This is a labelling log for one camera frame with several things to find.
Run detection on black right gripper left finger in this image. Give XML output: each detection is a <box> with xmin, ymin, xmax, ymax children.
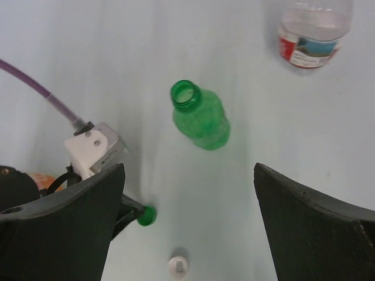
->
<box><xmin>1</xmin><ymin>164</ymin><xmax>125</xmax><ymax>280</ymax></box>

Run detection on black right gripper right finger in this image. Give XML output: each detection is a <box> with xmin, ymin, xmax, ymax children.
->
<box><xmin>254</xmin><ymin>163</ymin><xmax>374</xmax><ymax>280</ymax></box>

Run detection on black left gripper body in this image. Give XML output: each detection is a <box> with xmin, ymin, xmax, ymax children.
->
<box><xmin>1</xmin><ymin>166</ymin><xmax>81</xmax><ymax>213</ymax></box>

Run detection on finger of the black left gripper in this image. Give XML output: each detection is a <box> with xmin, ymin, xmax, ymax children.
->
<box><xmin>111</xmin><ymin>194</ymin><xmax>145</xmax><ymax>240</ymax></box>

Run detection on green bottle cap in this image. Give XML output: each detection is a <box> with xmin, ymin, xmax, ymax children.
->
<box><xmin>137</xmin><ymin>205</ymin><xmax>157</xmax><ymax>227</ymax></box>

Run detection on clear bottle with orange label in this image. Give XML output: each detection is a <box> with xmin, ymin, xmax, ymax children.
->
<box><xmin>28</xmin><ymin>173</ymin><xmax>56</xmax><ymax>192</ymax></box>

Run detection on green plastic bottle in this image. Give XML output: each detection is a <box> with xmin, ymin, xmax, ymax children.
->
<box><xmin>170</xmin><ymin>80</ymin><xmax>230</xmax><ymax>150</ymax></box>

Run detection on clear bottle with red label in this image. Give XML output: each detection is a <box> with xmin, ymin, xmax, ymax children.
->
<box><xmin>278</xmin><ymin>1</ymin><xmax>353</xmax><ymax>69</ymax></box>

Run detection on white bottle cap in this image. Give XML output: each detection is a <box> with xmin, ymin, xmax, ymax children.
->
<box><xmin>168</xmin><ymin>256</ymin><xmax>189</xmax><ymax>280</ymax></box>

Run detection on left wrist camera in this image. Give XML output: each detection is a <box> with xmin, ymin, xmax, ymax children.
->
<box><xmin>64</xmin><ymin>122</ymin><xmax>128</xmax><ymax>180</ymax></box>

